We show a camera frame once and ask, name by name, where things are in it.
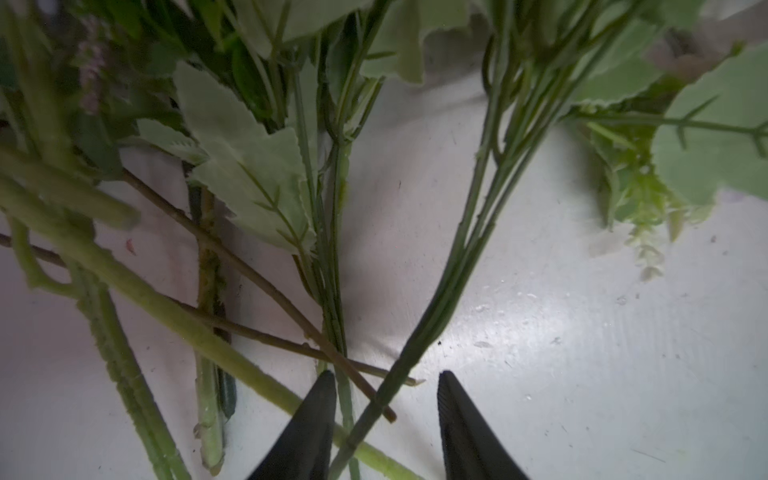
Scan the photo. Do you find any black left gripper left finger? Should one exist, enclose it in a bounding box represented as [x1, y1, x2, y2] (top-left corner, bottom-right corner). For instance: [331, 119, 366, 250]
[248, 371, 337, 480]

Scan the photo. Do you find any lilac white flower bunch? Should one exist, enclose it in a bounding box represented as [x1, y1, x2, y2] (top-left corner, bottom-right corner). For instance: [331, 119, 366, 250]
[330, 1, 767, 478]

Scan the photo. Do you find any pale pink hydrangea bunch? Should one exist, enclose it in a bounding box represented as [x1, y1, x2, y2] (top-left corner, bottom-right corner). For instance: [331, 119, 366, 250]
[138, 1, 470, 427]

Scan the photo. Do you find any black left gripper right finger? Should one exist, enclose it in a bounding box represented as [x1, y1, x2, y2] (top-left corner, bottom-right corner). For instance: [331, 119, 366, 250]
[437, 370, 528, 480]

